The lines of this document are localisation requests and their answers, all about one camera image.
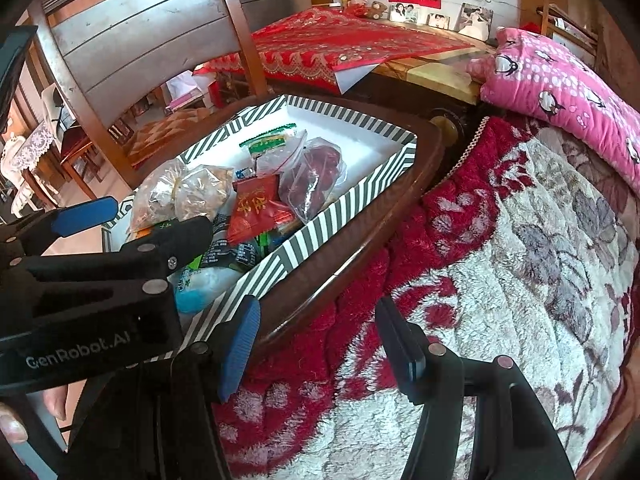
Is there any red snack packet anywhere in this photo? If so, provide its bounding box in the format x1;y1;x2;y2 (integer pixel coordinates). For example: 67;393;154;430
227;175;296;248

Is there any red gold patterned cloth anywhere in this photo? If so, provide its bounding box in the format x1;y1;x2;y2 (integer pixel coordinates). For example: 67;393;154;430
192;7;476;96

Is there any clear bag of red dates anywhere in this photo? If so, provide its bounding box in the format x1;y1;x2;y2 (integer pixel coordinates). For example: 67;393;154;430
255;129;348;223

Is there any small brown table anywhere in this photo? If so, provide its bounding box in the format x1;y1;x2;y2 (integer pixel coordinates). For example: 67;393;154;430
22;125;101;206

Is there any green white striped box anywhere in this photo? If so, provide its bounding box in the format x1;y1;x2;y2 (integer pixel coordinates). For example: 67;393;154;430
102;94;418;361

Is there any brown patterned seat cushion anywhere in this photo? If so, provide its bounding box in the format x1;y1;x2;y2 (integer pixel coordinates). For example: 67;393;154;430
122;107;216;171

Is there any green white snack packet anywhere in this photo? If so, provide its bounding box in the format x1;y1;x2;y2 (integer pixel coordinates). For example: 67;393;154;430
239;122;297;158

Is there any floral fleece blanket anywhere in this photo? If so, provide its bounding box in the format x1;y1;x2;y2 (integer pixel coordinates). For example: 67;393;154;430
212;115;640;480

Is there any white lace cloth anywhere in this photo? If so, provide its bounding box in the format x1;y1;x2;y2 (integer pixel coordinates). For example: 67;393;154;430
10;120;53;171

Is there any wooden chair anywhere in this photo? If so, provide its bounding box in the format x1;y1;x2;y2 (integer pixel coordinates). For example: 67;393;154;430
27;0;268;201

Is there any dark wooden table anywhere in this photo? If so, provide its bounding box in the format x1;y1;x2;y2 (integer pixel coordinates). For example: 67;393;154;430
250;95;448;361

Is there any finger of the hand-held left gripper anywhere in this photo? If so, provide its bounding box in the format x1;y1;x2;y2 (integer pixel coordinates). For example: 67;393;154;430
20;215;214;283
0;196;119;261

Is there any person's left hand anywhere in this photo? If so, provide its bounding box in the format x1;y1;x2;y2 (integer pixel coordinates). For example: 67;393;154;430
0;385;68;446

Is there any clear bag of nuts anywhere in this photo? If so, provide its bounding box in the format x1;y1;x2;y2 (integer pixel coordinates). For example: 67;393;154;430
127;157;236;236

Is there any pink penguin quilt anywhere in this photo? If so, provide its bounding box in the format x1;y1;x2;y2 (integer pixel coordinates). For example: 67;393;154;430
467;27;640;196

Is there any wooden side table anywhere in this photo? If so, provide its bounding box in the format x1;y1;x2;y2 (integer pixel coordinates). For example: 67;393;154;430
345;42;483;111

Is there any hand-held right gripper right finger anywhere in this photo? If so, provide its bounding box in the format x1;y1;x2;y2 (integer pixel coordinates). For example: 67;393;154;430
374;296;578;480

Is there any light blue candy packet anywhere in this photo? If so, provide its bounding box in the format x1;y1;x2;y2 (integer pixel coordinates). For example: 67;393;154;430
172;265;241;313

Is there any wooden rack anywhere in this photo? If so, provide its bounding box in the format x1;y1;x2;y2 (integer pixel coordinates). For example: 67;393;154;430
535;0;601;61

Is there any black snack packet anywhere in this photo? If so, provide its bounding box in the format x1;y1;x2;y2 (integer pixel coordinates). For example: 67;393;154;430
200;215;261;271

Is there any large wedding photo frame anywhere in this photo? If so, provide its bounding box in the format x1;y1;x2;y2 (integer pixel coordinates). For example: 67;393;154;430
459;2;494;41

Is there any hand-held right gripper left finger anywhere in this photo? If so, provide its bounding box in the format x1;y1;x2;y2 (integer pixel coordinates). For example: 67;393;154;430
60;295;262;480

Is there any round brass knob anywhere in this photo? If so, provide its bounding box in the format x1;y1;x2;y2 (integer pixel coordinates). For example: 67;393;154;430
430;115;458;141

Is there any medium photo frame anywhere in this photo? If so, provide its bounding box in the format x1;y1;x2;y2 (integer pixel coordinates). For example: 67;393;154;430
389;2;418;25

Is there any pink white box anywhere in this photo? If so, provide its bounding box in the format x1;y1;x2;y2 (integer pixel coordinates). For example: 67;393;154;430
167;72;202;111

